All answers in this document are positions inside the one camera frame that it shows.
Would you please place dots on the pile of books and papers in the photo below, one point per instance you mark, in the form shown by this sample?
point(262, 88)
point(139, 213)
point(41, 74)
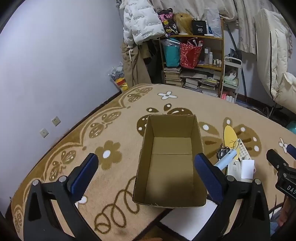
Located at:
point(201, 85)

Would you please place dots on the white remote control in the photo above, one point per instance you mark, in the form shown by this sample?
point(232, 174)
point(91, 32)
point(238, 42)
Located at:
point(244, 150)

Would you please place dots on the yellow wooden shelf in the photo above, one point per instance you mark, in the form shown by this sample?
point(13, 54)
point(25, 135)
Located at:
point(209, 66)

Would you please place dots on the clear bag of plush toys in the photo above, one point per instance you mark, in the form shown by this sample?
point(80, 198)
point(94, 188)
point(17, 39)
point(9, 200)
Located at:
point(118, 73)

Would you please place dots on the large white panel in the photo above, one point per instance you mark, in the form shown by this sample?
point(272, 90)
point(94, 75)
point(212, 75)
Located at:
point(185, 220)

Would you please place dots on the stack of books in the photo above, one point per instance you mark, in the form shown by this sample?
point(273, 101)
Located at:
point(172, 77)

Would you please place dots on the light blue power bank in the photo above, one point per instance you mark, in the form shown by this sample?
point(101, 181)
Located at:
point(225, 160)

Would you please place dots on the tall white bottle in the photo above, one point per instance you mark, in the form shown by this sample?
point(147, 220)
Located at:
point(206, 55)

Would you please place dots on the cardboard box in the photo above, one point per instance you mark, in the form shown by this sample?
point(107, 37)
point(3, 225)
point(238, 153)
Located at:
point(171, 166)

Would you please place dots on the teal ball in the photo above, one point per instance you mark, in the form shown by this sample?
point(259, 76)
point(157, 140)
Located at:
point(291, 128)

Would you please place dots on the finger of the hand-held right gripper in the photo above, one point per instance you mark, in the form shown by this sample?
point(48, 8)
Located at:
point(275, 158)
point(291, 150)

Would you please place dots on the beige floral rug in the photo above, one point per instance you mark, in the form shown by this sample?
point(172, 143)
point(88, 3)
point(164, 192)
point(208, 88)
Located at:
point(111, 120)

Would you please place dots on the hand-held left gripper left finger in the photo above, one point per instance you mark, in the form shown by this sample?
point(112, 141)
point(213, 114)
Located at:
point(84, 178)

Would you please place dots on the white rolling cart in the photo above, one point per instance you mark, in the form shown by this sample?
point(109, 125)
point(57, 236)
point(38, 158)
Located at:
point(229, 86)

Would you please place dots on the yellow oval board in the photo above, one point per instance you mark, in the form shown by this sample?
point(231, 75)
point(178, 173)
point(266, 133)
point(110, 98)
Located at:
point(230, 136)

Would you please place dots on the blonde wig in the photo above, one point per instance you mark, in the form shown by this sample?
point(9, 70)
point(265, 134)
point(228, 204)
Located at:
point(183, 23)

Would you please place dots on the short white bottle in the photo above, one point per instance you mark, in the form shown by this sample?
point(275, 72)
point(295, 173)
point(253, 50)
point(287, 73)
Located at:
point(210, 58)

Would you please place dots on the white puffer jacket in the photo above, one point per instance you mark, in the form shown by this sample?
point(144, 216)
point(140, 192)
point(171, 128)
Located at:
point(141, 23)

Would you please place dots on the beige hanging coat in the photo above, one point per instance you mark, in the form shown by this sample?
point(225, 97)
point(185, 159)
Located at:
point(134, 67)

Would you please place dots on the black hanging garment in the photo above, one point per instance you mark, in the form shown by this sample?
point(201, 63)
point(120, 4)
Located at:
point(150, 54)

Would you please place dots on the green tissue pack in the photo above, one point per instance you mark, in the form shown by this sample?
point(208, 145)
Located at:
point(231, 81)

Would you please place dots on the white square card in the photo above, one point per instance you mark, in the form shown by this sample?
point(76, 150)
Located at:
point(247, 169)

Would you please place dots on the colourful graphic bag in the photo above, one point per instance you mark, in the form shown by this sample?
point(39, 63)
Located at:
point(167, 22)

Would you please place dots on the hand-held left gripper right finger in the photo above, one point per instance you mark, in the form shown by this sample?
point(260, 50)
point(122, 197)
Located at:
point(205, 176)

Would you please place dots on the small white rounded device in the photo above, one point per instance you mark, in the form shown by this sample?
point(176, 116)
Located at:
point(234, 170)

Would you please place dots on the white plastic bag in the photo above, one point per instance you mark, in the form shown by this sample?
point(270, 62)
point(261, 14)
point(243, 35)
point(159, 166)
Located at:
point(214, 22)

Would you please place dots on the white wall socket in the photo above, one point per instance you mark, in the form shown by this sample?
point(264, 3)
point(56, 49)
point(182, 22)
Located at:
point(44, 132)
point(56, 120)

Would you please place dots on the white brown plush toy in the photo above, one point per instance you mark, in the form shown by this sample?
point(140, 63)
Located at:
point(231, 74)

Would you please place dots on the red patterned bag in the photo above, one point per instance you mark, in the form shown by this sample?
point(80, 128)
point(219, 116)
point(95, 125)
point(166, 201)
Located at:
point(189, 55)

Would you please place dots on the black printed box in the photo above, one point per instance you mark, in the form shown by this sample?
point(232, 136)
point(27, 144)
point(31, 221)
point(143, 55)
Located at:
point(198, 27)

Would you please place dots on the bunch of keys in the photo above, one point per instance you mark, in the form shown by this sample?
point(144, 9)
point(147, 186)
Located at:
point(222, 152)

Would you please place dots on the pink bottle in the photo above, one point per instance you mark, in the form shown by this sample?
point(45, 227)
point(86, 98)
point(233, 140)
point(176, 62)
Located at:
point(223, 95)

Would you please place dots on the yellow and red packets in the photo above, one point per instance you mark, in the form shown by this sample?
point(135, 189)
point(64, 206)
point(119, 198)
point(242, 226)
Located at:
point(121, 84)

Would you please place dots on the teal bag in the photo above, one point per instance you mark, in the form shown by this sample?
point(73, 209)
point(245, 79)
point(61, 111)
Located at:
point(172, 55)

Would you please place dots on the white padded mattress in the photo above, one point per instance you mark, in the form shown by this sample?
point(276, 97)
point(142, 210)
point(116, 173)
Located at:
point(275, 53)

